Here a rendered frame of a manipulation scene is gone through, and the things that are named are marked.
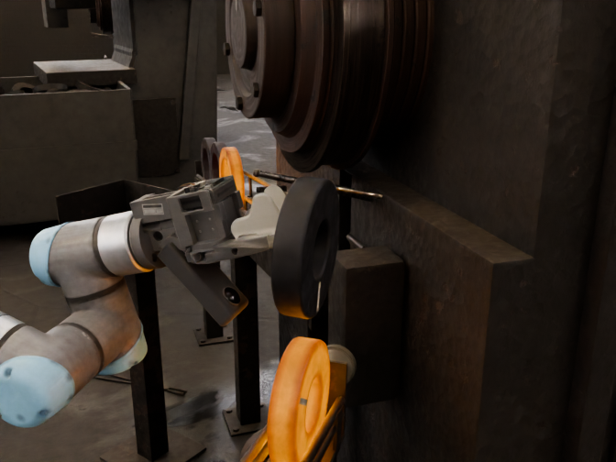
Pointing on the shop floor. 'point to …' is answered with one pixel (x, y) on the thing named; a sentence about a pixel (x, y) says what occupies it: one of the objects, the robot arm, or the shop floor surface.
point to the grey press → (153, 78)
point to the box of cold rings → (60, 144)
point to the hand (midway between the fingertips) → (307, 231)
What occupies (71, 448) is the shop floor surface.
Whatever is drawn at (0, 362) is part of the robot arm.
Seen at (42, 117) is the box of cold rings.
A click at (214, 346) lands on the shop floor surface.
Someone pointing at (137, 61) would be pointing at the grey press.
